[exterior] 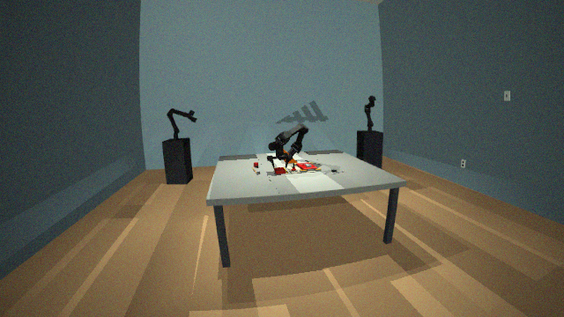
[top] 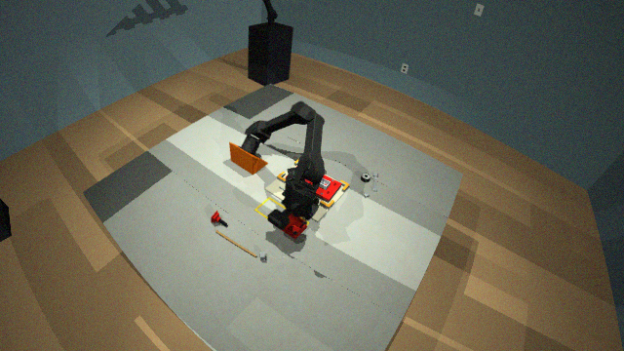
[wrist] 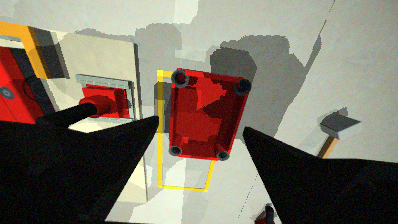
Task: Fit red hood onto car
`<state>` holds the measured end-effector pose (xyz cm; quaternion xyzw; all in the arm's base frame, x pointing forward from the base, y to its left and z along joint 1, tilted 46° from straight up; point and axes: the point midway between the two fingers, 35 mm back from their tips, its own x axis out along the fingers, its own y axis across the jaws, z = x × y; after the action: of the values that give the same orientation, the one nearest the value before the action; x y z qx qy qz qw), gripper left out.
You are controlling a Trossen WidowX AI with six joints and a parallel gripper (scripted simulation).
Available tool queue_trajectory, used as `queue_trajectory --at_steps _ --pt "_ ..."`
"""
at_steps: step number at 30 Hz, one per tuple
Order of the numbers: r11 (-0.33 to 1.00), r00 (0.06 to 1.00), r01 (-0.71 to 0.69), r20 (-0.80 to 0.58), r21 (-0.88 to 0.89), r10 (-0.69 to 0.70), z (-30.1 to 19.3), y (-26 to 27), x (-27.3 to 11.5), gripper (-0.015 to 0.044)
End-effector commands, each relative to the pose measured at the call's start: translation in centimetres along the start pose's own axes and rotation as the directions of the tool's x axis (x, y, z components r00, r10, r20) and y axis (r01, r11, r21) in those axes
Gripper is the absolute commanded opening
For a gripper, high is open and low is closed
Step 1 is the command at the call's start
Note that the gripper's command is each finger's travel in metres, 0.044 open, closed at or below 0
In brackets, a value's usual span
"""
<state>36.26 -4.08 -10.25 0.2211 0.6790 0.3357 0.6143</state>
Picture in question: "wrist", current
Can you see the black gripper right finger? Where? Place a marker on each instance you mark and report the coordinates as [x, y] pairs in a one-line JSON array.
[[303, 188]]

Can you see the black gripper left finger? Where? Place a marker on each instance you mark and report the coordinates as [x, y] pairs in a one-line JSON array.
[[94, 166]]

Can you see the dark red hood shell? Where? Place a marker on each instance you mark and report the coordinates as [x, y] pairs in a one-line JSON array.
[[206, 109]]

